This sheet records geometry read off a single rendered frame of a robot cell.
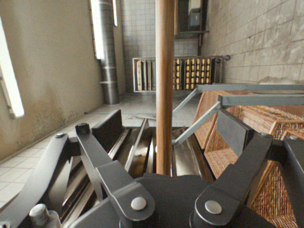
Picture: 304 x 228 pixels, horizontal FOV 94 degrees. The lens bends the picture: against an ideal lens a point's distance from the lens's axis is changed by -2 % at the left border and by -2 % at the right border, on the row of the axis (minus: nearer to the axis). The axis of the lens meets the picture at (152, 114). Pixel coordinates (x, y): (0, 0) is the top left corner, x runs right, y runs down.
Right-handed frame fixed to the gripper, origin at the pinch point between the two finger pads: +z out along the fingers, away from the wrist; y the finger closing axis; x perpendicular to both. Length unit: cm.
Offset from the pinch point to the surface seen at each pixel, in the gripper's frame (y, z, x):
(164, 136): -0.6, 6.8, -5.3
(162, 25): -0.9, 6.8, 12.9
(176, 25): 29, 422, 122
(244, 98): 32, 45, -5
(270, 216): 47, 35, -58
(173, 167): 2.6, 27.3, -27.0
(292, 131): 45, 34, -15
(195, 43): 95, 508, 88
